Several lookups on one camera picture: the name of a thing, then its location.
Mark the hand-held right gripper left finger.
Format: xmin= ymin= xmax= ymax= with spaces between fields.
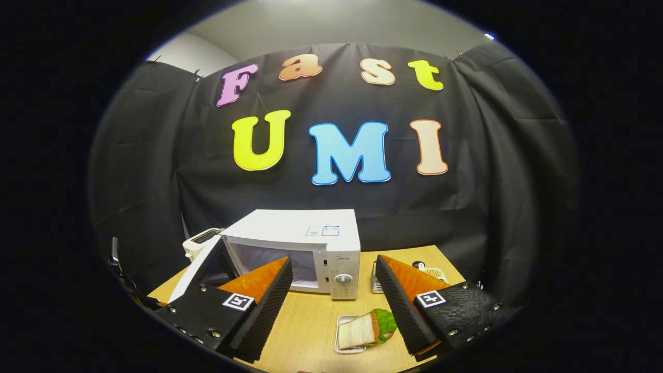
xmin=155 ymin=256 xmax=294 ymax=363

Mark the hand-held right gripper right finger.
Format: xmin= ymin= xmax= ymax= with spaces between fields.
xmin=375 ymin=254 xmax=518 ymax=362

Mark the lettuce sandwich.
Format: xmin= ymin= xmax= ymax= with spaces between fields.
xmin=338 ymin=308 xmax=398 ymax=350

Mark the white microwave oven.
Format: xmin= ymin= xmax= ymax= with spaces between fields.
xmin=168 ymin=209 xmax=362 ymax=304

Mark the white divided grain dish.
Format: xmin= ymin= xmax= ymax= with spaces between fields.
xmin=412 ymin=261 xmax=449 ymax=284

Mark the small white tray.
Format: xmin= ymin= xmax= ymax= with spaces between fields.
xmin=334 ymin=314 xmax=368 ymax=354

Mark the white toaster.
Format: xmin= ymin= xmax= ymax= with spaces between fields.
xmin=182 ymin=228 xmax=226 ymax=262

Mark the black backdrop cloth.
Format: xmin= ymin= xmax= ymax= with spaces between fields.
xmin=88 ymin=41 xmax=578 ymax=306

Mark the metal wire basket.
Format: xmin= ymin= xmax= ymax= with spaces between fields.
xmin=370 ymin=261 xmax=386 ymax=294

